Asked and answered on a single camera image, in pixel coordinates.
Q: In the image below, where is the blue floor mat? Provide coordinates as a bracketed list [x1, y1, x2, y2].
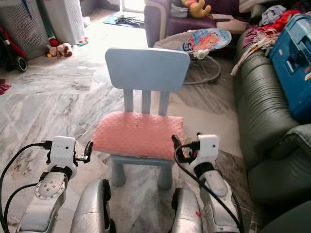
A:
[103, 12, 147, 29]

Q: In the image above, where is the white patterned cloth strap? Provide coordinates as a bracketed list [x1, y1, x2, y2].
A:
[230, 33, 278, 77]

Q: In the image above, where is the pink garment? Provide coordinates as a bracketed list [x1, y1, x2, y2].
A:
[242, 25, 274, 48]

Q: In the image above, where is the silver left robot leg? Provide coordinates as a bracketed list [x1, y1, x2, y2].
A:
[69, 179, 116, 233]

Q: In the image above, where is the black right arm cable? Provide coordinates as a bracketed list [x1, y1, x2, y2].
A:
[174, 142, 244, 233]

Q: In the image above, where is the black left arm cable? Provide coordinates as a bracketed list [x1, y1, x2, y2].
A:
[0, 140, 54, 233]

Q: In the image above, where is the dark green leather sofa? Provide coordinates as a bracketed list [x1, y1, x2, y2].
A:
[232, 29, 311, 233]

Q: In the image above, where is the pink dotted pillow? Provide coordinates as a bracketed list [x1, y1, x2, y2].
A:
[91, 111, 186, 161]

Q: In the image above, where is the black red stroller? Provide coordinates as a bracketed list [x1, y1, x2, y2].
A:
[0, 23, 29, 73]

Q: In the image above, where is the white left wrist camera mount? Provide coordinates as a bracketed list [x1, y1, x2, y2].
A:
[50, 136, 77, 168]

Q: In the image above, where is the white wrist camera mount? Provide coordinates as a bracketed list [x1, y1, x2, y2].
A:
[50, 136, 77, 168]
[190, 134, 220, 168]

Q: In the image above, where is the silver robot leg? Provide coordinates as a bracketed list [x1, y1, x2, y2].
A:
[170, 187, 206, 233]
[69, 179, 116, 233]

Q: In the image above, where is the dark red floor cloth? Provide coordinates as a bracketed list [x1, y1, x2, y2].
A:
[0, 80, 12, 96]

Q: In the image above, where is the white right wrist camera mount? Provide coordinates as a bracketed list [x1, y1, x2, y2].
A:
[190, 134, 220, 168]

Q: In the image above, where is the light blue child chair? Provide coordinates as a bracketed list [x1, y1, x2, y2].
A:
[105, 47, 191, 191]

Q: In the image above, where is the red clothes heap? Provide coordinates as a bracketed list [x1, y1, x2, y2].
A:
[271, 9, 303, 33]

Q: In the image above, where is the silver right robot leg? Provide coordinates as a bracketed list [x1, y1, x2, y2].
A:
[170, 187, 206, 233]

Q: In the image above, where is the yellow plush bear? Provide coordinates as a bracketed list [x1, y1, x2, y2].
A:
[182, 0, 212, 19]

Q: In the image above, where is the small red white plush toy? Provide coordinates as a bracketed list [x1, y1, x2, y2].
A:
[47, 38, 74, 59]

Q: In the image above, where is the colourful baby bouncer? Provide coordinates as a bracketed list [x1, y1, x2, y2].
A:
[152, 28, 233, 86]

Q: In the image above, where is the grey blue cloth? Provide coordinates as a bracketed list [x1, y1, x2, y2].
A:
[259, 5, 287, 27]

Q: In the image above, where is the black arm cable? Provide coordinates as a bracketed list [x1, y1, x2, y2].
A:
[0, 140, 54, 233]
[174, 142, 244, 233]

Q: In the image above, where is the purple armchair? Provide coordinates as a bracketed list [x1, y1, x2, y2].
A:
[144, 0, 249, 47]

